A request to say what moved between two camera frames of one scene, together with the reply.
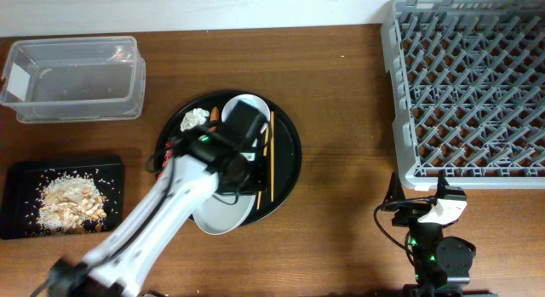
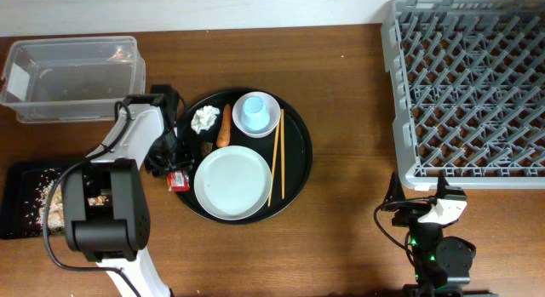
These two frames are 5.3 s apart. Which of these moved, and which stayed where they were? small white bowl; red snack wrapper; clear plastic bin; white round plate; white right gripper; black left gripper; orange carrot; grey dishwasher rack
Moved: red snack wrapper; white round plate; black left gripper; orange carrot; small white bowl
Stayed: white right gripper; clear plastic bin; grey dishwasher rack
